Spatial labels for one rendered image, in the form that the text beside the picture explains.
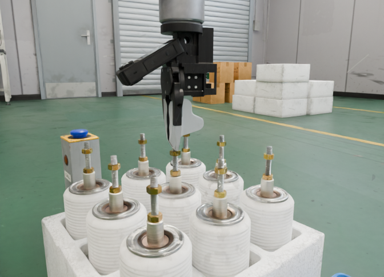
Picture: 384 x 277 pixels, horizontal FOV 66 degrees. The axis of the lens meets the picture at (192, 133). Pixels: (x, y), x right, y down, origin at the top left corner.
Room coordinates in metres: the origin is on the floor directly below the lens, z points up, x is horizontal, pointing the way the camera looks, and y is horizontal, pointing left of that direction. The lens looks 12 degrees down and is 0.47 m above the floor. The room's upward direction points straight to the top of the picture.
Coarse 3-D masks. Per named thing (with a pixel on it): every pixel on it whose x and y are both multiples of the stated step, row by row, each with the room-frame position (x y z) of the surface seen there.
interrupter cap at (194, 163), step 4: (172, 160) 0.69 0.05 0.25; (180, 160) 0.70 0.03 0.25; (192, 160) 0.70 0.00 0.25; (196, 160) 0.70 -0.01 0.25; (200, 160) 0.69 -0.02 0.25; (172, 164) 0.66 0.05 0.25; (180, 164) 0.67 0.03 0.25; (188, 164) 0.67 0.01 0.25; (192, 164) 0.66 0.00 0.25; (196, 164) 0.66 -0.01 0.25; (200, 164) 0.67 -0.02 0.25
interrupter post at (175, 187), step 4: (172, 176) 0.51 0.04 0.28; (176, 176) 0.51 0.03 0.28; (180, 176) 0.51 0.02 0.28; (172, 180) 0.51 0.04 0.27; (176, 180) 0.51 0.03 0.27; (180, 180) 0.51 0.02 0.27; (172, 184) 0.51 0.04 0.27; (176, 184) 0.51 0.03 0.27; (180, 184) 0.51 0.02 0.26; (172, 188) 0.51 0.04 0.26; (176, 188) 0.51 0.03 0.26; (180, 188) 0.51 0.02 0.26; (176, 192) 0.51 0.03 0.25
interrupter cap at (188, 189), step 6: (162, 186) 0.53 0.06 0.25; (168, 186) 0.53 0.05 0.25; (186, 186) 0.53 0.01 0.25; (192, 186) 0.53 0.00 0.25; (162, 192) 0.50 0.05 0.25; (168, 192) 0.51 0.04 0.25; (180, 192) 0.51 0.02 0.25; (186, 192) 0.50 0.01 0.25; (192, 192) 0.50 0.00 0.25; (168, 198) 0.48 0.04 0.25; (174, 198) 0.48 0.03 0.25; (180, 198) 0.48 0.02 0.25
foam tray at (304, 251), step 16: (48, 224) 0.52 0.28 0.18; (64, 224) 0.55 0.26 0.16; (48, 240) 0.51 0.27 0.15; (64, 240) 0.46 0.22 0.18; (80, 240) 0.46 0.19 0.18; (304, 240) 0.46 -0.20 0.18; (320, 240) 0.48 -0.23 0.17; (48, 256) 0.52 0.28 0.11; (64, 256) 0.42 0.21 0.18; (80, 256) 0.42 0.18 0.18; (256, 256) 0.43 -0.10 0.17; (272, 256) 0.42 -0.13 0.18; (288, 256) 0.42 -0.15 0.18; (304, 256) 0.44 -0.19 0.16; (320, 256) 0.48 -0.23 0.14; (48, 272) 0.53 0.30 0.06; (64, 272) 0.43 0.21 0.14; (80, 272) 0.38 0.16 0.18; (96, 272) 0.38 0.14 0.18; (192, 272) 0.38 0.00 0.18; (256, 272) 0.38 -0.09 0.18; (272, 272) 0.39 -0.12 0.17; (288, 272) 0.42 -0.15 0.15; (304, 272) 0.45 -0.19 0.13; (320, 272) 0.48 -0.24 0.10
